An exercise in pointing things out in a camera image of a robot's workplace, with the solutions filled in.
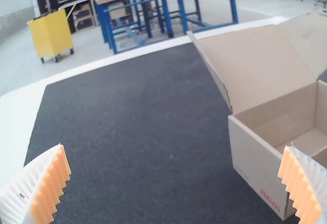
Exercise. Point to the black mat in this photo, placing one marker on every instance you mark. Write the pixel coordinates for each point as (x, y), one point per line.
(140, 119)

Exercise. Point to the cardboard box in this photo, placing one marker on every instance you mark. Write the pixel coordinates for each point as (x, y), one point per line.
(255, 68)

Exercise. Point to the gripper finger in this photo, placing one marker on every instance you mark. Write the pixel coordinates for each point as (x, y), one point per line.
(23, 196)
(306, 183)

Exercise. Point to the yellow wheeled cart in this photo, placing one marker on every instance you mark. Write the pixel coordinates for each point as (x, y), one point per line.
(52, 35)

